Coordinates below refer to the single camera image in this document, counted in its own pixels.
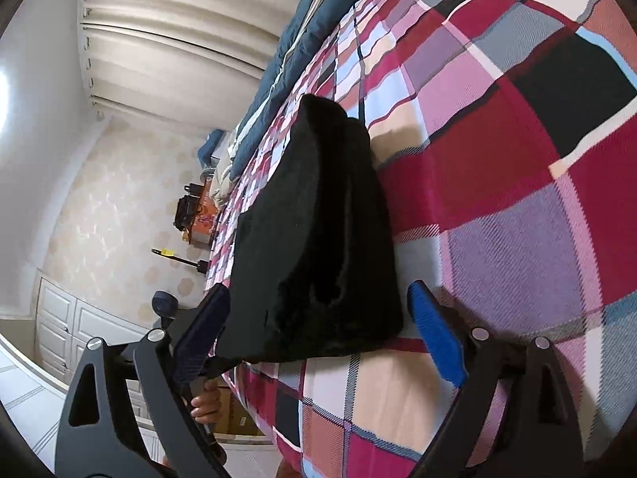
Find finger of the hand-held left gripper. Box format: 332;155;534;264
201;353;238;382

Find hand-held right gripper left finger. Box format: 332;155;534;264
56;284;232;478

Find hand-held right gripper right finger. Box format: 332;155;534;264
407;280;583;478

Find black pants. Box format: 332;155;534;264
216;94;405;365

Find person's left hand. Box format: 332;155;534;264
190;380;222;425

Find cardboard box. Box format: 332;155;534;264
214;378;266;439

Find blue round object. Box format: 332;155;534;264
152;290;179;332

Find black rod with yellow tag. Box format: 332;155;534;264
152;246;211;274

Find orange nightstand with items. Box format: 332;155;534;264
182;179;223;250

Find black bag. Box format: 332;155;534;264
172;194;201;232

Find white cabinet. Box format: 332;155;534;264
35;279;155;424

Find beige pillow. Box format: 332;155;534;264
209;152;240;207

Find plaid bed sheet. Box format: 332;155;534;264
206;0;637;478

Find blue cloth bundle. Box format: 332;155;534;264
196;128;227;170

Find beige curtain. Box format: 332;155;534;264
80;0;329;135

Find dark blue quilt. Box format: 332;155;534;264
231;0;389;180

